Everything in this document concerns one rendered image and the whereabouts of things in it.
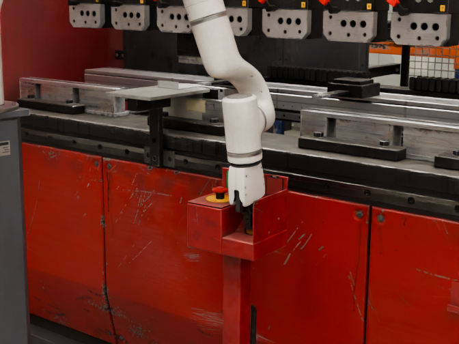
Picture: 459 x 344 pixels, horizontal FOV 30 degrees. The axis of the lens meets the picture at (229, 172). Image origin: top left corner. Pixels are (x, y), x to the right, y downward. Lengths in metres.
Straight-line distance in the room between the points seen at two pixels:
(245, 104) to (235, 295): 0.50
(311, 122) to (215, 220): 0.46
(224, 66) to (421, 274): 0.70
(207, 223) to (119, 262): 0.74
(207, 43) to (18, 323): 0.89
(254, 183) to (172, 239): 0.62
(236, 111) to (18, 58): 1.45
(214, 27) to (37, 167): 1.22
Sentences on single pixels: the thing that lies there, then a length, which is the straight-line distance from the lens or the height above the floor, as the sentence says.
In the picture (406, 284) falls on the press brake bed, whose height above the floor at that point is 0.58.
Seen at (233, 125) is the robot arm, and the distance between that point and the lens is 2.00.
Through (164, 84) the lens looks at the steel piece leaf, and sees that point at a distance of 2.61.
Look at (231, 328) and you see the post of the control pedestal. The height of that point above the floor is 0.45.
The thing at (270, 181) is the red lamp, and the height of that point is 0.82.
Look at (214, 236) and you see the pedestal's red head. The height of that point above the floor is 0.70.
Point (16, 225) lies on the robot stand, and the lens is 2.25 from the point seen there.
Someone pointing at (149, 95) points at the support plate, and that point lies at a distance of 2.43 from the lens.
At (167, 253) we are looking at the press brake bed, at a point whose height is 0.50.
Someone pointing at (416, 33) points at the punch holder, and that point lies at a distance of 2.19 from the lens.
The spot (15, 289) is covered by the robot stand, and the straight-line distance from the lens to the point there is 2.29.
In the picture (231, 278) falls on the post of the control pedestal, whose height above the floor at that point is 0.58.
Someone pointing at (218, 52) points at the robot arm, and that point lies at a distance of 1.99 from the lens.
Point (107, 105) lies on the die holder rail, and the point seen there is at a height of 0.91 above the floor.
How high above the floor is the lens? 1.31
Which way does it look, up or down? 12 degrees down
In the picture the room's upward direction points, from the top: straight up
